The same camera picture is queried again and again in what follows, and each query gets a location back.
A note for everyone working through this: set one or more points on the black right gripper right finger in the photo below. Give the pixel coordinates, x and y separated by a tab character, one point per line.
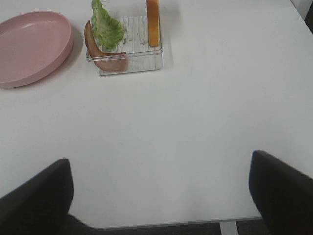
282	194

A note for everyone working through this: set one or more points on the clear right plastic container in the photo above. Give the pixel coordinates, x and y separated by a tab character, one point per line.
140	56

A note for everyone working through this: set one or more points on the brown bacon strip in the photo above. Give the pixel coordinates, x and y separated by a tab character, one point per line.
111	62

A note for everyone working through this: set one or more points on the green lettuce leaf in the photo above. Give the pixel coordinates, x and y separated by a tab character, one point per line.
107	30

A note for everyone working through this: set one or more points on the white bread slice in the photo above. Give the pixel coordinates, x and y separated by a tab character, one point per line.
153	22

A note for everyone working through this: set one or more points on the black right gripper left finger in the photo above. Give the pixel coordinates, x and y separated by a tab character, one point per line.
40	205

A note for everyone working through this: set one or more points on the pink round plate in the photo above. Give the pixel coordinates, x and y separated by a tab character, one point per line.
32	46

